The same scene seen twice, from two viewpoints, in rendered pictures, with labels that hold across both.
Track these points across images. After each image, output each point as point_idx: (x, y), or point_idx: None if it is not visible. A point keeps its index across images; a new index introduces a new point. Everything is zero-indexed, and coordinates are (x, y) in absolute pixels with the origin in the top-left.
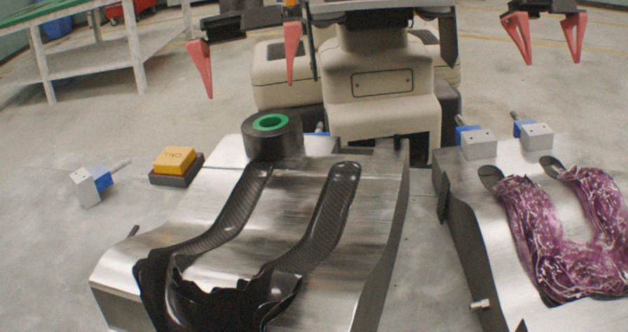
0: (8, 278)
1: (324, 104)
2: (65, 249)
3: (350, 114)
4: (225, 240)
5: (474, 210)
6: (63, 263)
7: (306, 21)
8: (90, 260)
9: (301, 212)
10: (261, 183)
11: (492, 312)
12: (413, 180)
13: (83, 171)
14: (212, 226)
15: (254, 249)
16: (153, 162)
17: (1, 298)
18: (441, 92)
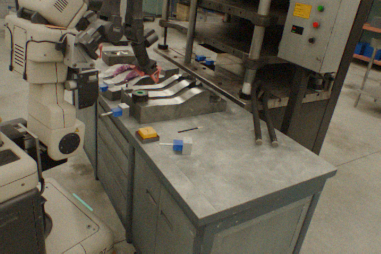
0: (236, 145)
1: (56, 140)
2: (207, 140)
3: (79, 120)
4: (174, 95)
5: (143, 77)
6: (211, 137)
7: (97, 79)
8: (200, 133)
9: (157, 92)
10: (153, 98)
11: (157, 82)
12: (113, 103)
13: (185, 140)
14: (173, 97)
15: (174, 88)
16: (156, 132)
17: (241, 141)
18: (20, 120)
